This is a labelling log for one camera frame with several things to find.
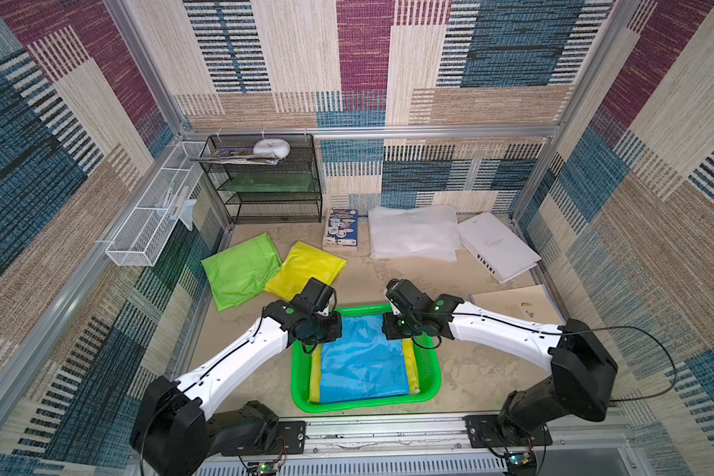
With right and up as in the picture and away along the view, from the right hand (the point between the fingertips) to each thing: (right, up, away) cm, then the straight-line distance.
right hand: (381, 327), depth 83 cm
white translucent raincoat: (+16, +27, +29) cm, 43 cm away
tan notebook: (+49, +4, +14) cm, 51 cm away
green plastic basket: (+11, -8, -8) cm, 16 cm away
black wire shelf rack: (-38, +45, +20) cm, 62 cm away
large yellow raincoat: (-18, -11, -2) cm, 21 cm away
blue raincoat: (-5, -9, -3) cm, 11 cm away
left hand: (-11, 0, -2) cm, 11 cm away
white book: (+44, +22, +25) cm, 55 cm away
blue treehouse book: (-13, +29, +32) cm, 45 cm away
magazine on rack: (-43, +50, +10) cm, 67 cm away
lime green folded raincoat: (-47, +13, +20) cm, 53 cm away
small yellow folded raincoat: (-25, +16, +22) cm, 37 cm away
